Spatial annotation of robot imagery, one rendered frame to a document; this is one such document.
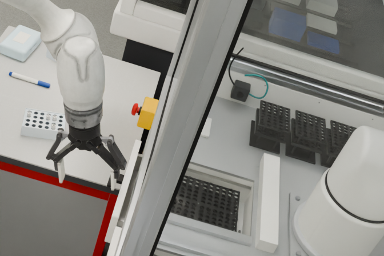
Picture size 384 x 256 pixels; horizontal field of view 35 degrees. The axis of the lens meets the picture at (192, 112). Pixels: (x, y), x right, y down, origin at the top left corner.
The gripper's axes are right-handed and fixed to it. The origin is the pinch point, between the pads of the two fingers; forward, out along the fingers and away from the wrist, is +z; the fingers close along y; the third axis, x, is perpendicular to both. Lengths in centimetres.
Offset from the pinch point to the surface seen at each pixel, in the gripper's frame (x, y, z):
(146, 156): 4.9, 14.4, -6.3
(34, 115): 29.0, -24.6, 5.3
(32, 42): 63, -36, 2
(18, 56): 56, -39, 4
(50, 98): 43, -24, 9
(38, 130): 23.6, -21.5, 6.5
